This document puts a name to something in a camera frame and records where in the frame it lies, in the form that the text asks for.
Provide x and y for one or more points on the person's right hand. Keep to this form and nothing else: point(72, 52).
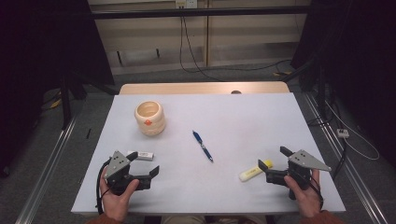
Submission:
point(306, 202)

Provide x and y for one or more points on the white table mat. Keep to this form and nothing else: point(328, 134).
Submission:
point(218, 186)

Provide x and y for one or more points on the person's left hand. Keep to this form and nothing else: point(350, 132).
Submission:
point(116, 205)

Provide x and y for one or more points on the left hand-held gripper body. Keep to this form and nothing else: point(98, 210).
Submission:
point(118, 168)

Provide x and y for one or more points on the yellow highlighter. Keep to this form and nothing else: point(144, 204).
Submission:
point(249, 173)

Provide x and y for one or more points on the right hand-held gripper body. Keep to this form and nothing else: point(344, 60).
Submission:
point(299, 174)

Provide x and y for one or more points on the black stand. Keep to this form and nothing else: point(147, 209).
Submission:
point(320, 93)
point(65, 102)

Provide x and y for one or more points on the white power strip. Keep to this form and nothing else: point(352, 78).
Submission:
point(343, 133)

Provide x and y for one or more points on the black curtain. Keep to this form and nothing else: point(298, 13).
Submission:
point(31, 46)
point(367, 46)

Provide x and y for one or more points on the metal floor rail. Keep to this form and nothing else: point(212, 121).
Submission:
point(358, 180)
point(46, 174)

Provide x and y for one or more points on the white eraser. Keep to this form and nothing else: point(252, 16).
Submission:
point(145, 155)

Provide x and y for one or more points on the light wooden cabinet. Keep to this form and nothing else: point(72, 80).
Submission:
point(249, 31)

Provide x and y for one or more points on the black horizontal bar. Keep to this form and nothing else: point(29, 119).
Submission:
point(218, 12)

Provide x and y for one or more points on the blue pen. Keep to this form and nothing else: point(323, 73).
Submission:
point(202, 146)

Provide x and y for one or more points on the ribbed wooden pen holder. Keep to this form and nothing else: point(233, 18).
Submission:
point(155, 125)

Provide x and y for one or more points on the white wall socket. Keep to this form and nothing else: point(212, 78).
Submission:
point(186, 3)

